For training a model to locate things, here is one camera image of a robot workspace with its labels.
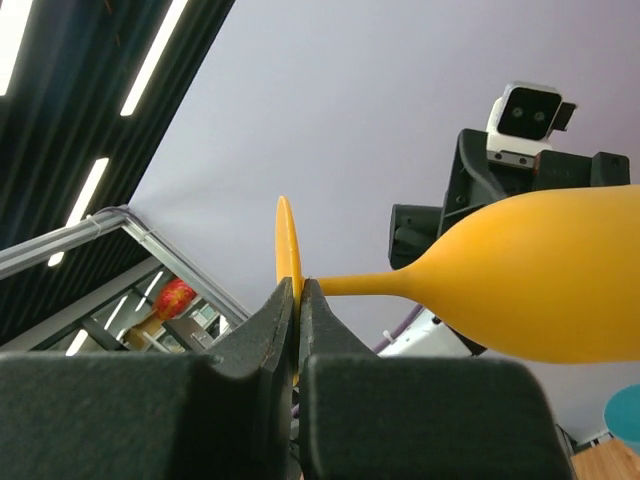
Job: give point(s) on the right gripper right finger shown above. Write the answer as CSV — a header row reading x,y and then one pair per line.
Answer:
x,y
363,416

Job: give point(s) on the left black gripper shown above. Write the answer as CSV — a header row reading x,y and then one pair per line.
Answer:
x,y
480,177

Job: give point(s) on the aluminium frame rail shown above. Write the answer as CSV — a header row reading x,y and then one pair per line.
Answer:
x,y
41,276

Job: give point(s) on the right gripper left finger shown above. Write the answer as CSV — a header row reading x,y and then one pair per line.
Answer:
x,y
220,414

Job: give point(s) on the blue wine glass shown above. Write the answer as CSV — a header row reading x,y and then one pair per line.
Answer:
x,y
622,416

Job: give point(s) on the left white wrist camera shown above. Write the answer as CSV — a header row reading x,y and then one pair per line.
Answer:
x,y
522,121

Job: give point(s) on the yellow plastic wine glass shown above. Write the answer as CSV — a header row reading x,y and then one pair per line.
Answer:
x,y
550,276

